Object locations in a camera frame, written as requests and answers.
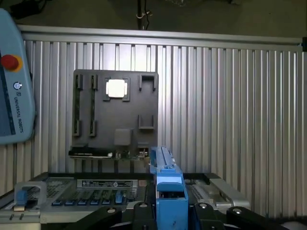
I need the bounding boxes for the black label sticker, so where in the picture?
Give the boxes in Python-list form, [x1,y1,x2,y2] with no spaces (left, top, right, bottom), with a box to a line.
[76,179,138,189]

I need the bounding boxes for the open PC case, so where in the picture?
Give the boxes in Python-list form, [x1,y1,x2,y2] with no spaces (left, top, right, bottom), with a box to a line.
[0,171,250,230]

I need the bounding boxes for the graphics card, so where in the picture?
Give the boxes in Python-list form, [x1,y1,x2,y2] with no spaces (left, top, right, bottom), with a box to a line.
[68,145,151,161]

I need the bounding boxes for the grey square socket cover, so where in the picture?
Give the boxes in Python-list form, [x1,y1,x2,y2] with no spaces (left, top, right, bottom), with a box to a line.
[114,128,134,146]

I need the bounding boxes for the black parts rack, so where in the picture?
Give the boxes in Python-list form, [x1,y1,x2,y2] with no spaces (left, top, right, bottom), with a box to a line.
[71,69,160,148]

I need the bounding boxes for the black RAM stick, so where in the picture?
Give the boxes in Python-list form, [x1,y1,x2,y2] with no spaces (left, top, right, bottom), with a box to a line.
[74,74,83,137]
[89,74,98,137]

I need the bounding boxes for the silver CPU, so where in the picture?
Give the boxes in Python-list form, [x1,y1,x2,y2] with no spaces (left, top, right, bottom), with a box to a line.
[106,79,128,99]

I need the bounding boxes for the Universal Robots teach pendant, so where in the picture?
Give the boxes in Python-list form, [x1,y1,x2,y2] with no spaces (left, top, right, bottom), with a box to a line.
[0,8,37,146]

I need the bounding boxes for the silver case bracket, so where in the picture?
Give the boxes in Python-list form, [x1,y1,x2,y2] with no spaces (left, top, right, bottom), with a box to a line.
[208,178,250,209]

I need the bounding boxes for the aluminium table frame rail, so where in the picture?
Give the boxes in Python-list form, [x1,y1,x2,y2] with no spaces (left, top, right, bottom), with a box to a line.
[17,24,303,46]

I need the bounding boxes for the dark hanging cable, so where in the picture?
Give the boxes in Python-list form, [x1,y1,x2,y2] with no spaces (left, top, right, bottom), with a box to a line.
[135,0,154,31]

